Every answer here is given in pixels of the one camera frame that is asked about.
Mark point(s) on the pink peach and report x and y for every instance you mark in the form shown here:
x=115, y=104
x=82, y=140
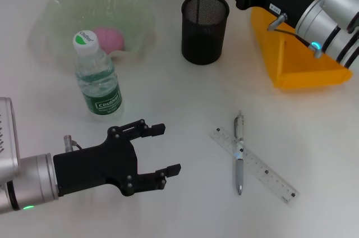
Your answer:
x=112, y=38

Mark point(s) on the green label water bottle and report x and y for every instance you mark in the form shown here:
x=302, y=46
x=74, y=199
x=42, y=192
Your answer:
x=98, y=86

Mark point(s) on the grey clear ballpoint pen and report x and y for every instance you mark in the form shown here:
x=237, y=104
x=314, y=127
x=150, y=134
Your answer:
x=239, y=170

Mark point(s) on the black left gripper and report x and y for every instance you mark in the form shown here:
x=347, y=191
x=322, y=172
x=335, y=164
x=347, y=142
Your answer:
x=95, y=169

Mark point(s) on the translucent green fruit plate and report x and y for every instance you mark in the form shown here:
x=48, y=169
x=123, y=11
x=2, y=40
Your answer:
x=56, y=24

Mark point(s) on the black mesh pen holder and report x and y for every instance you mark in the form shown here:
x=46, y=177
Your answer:
x=203, y=44

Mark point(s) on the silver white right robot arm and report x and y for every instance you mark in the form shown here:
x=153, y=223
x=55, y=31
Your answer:
x=336, y=10

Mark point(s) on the yellow plastic storage bin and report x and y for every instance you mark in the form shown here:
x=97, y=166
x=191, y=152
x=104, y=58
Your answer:
x=303, y=66

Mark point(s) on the clear plastic ruler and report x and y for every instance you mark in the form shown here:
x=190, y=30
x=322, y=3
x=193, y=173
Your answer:
x=263, y=170

